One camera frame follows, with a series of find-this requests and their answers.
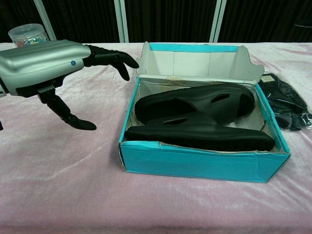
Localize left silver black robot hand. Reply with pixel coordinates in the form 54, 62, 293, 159
0, 40, 140, 131

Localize black rubber slipper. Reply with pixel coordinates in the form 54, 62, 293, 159
135, 82, 255, 125
125, 114, 276, 152

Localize white and teal shoebox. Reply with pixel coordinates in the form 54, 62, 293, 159
118, 41, 291, 183

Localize clear jar with colourful clips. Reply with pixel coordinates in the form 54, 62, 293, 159
8, 23, 49, 48

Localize pink velvet table cloth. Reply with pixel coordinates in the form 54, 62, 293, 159
0, 41, 312, 234

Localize black pleated curtain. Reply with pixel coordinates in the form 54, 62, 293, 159
0, 0, 312, 44

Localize black socks in plastic bag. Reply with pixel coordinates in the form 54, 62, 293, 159
258, 71, 312, 131

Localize white frame post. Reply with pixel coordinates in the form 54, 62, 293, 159
39, 0, 56, 41
211, 0, 228, 43
114, 0, 130, 43

